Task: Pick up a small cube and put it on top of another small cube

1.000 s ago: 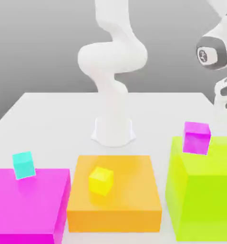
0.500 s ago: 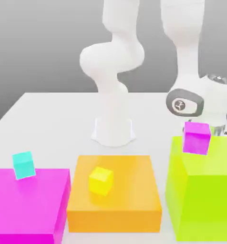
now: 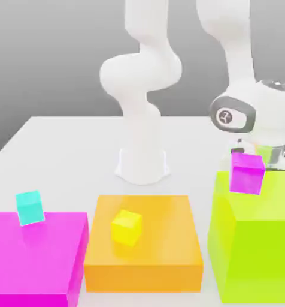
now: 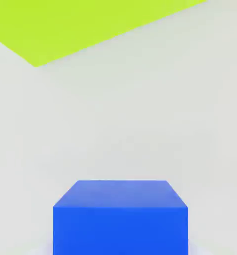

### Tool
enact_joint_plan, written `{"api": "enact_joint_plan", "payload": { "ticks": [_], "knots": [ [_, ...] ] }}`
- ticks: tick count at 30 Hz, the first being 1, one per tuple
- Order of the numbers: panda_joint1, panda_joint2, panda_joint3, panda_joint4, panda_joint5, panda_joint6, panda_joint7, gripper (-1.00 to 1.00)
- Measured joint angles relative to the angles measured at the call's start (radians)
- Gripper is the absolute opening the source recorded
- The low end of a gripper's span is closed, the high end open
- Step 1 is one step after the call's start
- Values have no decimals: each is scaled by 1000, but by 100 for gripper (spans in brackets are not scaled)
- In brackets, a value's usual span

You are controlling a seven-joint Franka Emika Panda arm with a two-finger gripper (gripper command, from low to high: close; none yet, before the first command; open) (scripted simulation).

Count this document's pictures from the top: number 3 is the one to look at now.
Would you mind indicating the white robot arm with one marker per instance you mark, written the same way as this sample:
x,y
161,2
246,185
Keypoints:
x,y
142,72

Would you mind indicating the small magenta cube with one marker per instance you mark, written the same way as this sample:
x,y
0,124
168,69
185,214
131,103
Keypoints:
x,y
246,175

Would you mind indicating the small yellow cube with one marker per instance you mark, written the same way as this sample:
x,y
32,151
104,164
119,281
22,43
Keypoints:
x,y
127,227

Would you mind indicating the small cyan cube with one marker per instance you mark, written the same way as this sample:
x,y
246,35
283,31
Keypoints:
x,y
30,208

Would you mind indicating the large lime green box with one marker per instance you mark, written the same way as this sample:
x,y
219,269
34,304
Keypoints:
x,y
259,251

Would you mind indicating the large orange box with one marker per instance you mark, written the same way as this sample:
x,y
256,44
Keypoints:
x,y
156,251

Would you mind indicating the large magenta box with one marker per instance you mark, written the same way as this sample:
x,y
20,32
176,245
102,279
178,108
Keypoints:
x,y
37,259

